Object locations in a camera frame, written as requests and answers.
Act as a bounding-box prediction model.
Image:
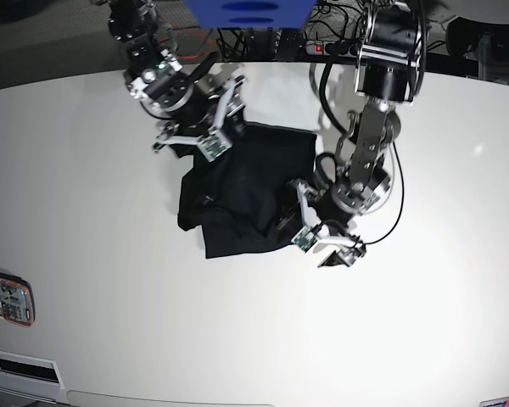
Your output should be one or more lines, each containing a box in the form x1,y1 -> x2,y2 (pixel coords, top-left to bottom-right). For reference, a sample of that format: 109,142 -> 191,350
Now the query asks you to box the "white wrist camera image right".
286,177 -> 368,268

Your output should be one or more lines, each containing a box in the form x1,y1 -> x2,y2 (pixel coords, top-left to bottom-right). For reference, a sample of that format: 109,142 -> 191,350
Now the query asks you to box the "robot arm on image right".
289,1 -> 428,267

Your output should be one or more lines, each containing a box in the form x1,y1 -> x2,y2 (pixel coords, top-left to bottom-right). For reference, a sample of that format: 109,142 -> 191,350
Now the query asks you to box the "black T-shirt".
177,122 -> 317,259

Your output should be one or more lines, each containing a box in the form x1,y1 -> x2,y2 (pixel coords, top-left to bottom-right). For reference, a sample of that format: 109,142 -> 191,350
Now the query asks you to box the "white table cable slot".
0,351 -> 64,389

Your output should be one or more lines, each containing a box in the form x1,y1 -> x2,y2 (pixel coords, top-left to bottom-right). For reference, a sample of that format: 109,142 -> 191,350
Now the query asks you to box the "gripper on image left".
163,85 -> 246,158

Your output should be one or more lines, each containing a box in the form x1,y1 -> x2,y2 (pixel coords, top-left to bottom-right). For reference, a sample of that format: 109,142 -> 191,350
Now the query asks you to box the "blue plastic bin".
184,0 -> 316,28

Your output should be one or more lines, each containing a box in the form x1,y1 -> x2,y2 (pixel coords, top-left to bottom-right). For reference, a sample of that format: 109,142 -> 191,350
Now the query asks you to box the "power strip with red switch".
305,40 -> 359,58

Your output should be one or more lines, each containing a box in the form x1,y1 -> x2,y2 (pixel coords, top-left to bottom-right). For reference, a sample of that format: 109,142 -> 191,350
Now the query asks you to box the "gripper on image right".
276,188 -> 353,268

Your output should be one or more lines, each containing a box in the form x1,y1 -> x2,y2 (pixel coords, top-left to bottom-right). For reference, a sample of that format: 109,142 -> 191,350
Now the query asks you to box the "black box under bin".
274,28 -> 304,62

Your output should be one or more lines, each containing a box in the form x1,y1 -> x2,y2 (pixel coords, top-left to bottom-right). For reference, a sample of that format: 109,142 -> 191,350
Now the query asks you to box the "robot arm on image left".
107,1 -> 245,162

